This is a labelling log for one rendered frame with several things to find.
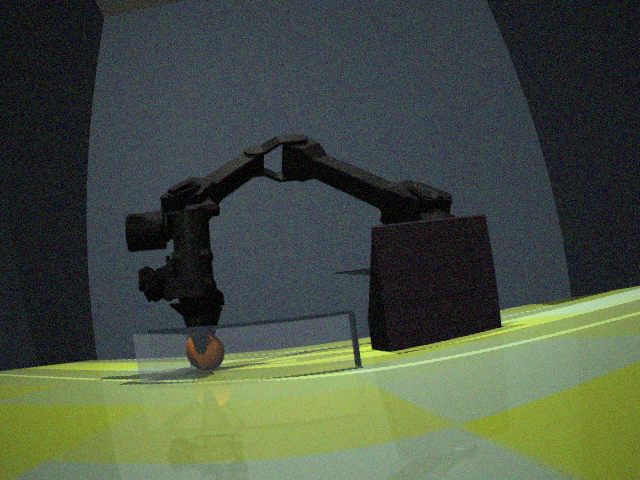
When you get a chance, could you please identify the low clear wall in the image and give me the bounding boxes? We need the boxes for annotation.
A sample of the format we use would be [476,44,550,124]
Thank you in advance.
[133,313,358,385]

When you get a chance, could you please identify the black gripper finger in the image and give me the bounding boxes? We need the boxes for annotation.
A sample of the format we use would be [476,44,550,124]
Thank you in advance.
[209,306,223,326]
[170,301,214,328]

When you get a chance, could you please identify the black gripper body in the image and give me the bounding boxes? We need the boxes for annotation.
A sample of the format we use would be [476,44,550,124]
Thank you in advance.
[163,242,224,306]

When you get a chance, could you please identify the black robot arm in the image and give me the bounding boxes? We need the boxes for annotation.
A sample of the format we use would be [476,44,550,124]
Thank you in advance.
[125,134,454,302]

